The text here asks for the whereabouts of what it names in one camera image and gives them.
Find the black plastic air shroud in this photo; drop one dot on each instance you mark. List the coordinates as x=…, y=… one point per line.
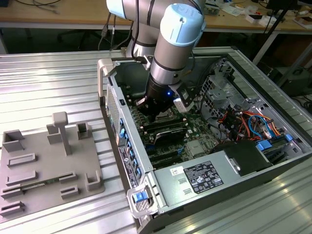
x=243, y=153

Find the grey power supply with label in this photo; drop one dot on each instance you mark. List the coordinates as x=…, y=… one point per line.
x=170, y=185

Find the black expansion slot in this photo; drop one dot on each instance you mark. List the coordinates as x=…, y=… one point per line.
x=167, y=162
x=163, y=154

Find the black tripod pole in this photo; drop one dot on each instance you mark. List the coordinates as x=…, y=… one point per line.
x=276, y=18

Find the large blue drive clip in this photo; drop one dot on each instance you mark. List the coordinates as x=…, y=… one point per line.
x=264, y=145

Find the black graphics card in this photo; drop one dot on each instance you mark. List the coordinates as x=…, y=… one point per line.
x=170, y=137

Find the silver chipset heatsink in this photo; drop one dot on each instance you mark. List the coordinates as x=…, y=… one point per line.
x=195, y=148

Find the grey parts rack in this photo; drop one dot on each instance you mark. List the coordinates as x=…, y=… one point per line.
x=48, y=158

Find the black monitor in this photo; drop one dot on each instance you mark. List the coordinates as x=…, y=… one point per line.
x=280, y=3

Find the small blue clip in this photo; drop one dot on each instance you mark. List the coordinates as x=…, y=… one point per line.
x=288, y=137

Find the black RAM slots bank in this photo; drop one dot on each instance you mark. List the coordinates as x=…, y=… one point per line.
x=132, y=97
x=168, y=126

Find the CPU socket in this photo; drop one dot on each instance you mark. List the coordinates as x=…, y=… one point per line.
x=168, y=119

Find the blue case latch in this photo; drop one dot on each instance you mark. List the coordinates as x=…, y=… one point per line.
x=140, y=197

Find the open grey PC case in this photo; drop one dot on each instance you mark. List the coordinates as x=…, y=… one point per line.
x=140, y=146

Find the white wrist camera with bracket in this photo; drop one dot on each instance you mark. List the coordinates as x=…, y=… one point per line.
x=181, y=103

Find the black chair base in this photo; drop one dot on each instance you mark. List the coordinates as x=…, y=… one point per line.
x=80, y=36

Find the green motherboard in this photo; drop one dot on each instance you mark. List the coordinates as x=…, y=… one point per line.
x=197, y=126

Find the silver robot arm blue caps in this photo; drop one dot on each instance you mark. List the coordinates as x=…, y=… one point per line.
x=170, y=48

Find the green RAM stick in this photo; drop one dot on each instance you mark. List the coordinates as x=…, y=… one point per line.
x=39, y=183

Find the perforated metal drive cage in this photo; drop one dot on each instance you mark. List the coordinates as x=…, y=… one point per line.
x=217, y=95

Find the wooden desk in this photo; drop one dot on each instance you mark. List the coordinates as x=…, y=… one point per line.
x=73, y=12

